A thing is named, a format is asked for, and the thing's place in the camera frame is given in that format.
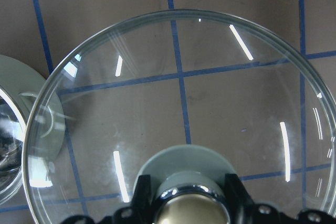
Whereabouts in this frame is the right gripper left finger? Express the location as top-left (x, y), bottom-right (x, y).
top-left (112, 174), bottom-right (163, 223)

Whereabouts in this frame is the glass pot lid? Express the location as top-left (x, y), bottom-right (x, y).
top-left (23, 9), bottom-right (335, 223)

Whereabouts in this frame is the pale green cooking pot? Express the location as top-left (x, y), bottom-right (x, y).
top-left (1, 55), bottom-right (65, 204)

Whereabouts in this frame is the brown paper table cover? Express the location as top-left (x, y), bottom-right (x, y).
top-left (1, 0), bottom-right (335, 93)

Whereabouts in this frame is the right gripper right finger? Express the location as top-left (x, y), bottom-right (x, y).
top-left (223, 174), bottom-right (259, 223)

